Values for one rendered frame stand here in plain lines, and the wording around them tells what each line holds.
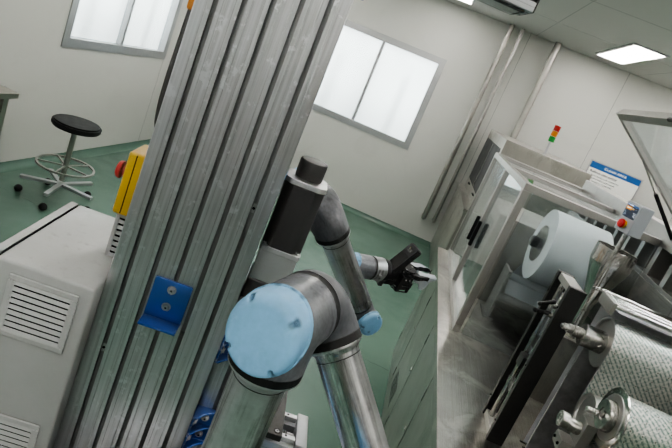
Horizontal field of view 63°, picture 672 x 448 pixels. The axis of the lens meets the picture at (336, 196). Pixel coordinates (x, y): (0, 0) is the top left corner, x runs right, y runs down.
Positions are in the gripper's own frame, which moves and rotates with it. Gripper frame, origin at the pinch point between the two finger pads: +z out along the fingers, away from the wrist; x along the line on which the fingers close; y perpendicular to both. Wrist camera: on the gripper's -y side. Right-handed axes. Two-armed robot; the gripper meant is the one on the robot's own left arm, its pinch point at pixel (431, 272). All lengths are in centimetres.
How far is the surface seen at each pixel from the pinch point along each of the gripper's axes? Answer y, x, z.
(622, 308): -28, 47, 20
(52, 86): 104, -351, -109
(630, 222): -45, 23, 39
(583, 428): -4, 65, 4
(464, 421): 29.0, 36.1, 8.8
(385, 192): 137, -400, 280
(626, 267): -29, 22, 56
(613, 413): -13, 69, 2
